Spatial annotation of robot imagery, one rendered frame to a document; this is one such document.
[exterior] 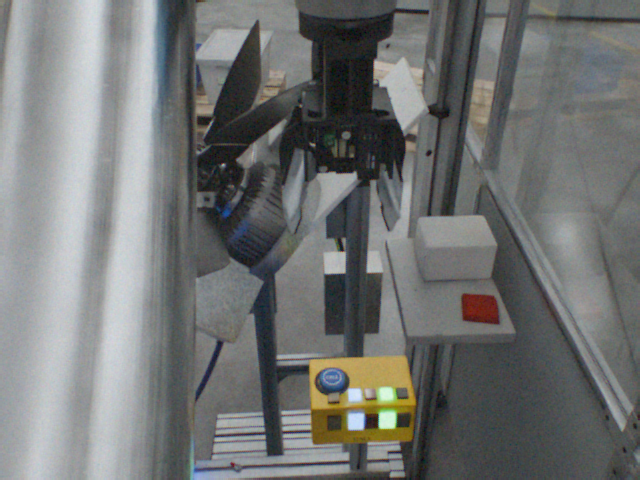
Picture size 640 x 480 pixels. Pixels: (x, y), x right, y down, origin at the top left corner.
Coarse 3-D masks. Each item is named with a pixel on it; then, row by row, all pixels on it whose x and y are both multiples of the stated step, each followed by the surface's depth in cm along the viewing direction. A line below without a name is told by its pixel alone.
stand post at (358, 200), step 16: (352, 192) 127; (368, 192) 127; (352, 208) 129; (368, 208) 129; (352, 224) 132; (368, 224) 132; (352, 240) 134; (352, 256) 137; (352, 272) 140; (352, 288) 142; (352, 304) 145; (352, 320) 149; (352, 336) 152; (352, 352) 156
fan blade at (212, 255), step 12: (204, 216) 109; (216, 216) 110; (204, 228) 106; (216, 228) 106; (204, 240) 103; (216, 240) 102; (204, 252) 99; (216, 252) 99; (204, 264) 96; (216, 264) 95; (228, 264) 94
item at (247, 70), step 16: (256, 32) 129; (256, 48) 134; (240, 64) 128; (256, 64) 137; (240, 80) 131; (256, 80) 140; (224, 96) 126; (240, 96) 133; (256, 96) 143; (224, 112) 128; (240, 112) 135
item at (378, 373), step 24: (312, 360) 97; (336, 360) 97; (360, 360) 97; (384, 360) 97; (312, 384) 93; (360, 384) 93; (384, 384) 93; (408, 384) 93; (312, 408) 90; (336, 408) 90; (360, 408) 90; (384, 408) 90; (408, 408) 91; (312, 432) 93; (336, 432) 93; (360, 432) 93; (384, 432) 94; (408, 432) 94
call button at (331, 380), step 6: (324, 372) 94; (330, 372) 94; (336, 372) 94; (324, 378) 93; (330, 378) 93; (336, 378) 93; (342, 378) 93; (324, 384) 92; (330, 384) 92; (336, 384) 92; (342, 384) 92; (330, 390) 92; (336, 390) 92
